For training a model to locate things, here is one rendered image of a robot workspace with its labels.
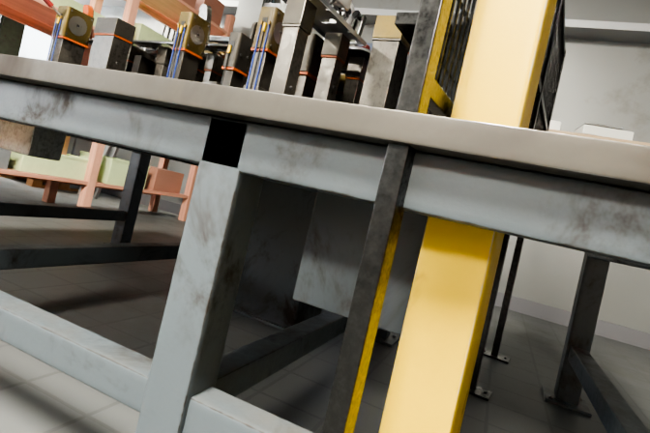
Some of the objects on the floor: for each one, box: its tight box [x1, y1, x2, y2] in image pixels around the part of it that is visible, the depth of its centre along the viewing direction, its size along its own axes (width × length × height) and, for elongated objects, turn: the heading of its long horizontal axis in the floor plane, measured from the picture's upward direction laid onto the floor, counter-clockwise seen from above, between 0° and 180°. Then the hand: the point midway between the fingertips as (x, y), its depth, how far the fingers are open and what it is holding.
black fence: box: [321, 0, 566, 433], centre depth 141 cm, size 14×197×155 cm, turn 57°
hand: (333, 21), depth 142 cm, fingers open, 8 cm apart
